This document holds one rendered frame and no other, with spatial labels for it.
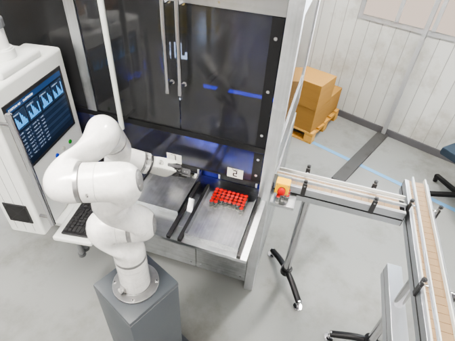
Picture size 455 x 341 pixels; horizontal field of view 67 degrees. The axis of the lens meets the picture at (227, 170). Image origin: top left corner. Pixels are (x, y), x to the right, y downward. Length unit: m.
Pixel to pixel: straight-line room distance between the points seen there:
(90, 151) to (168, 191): 0.99
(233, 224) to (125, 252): 0.60
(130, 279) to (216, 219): 0.53
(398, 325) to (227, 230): 0.96
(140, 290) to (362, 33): 3.52
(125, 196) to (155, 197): 0.98
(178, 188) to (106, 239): 0.73
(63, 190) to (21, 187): 0.83
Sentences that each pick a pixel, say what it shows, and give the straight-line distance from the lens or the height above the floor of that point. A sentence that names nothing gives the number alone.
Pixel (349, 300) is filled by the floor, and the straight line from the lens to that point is 2.66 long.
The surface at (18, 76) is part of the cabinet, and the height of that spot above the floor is 1.54.
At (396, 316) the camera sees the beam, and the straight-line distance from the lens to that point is 2.04.
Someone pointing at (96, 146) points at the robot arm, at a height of 1.64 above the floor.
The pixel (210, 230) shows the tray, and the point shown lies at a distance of 1.66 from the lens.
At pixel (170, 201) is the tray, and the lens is 1.80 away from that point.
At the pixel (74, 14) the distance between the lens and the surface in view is 1.76.
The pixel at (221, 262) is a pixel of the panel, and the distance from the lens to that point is 2.35.
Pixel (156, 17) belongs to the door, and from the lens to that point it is 1.55.
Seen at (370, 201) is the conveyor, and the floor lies 0.93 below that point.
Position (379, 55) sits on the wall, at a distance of 4.19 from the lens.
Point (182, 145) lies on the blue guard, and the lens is 1.77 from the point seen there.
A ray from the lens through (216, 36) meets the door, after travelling 1.46.
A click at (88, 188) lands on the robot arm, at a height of 1.60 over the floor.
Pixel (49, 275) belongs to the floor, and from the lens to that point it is 2.79.
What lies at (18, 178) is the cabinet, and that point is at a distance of 1.66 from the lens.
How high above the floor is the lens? 2.16
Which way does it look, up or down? 40 degrees down
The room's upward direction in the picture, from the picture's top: 4 degrees clockwise
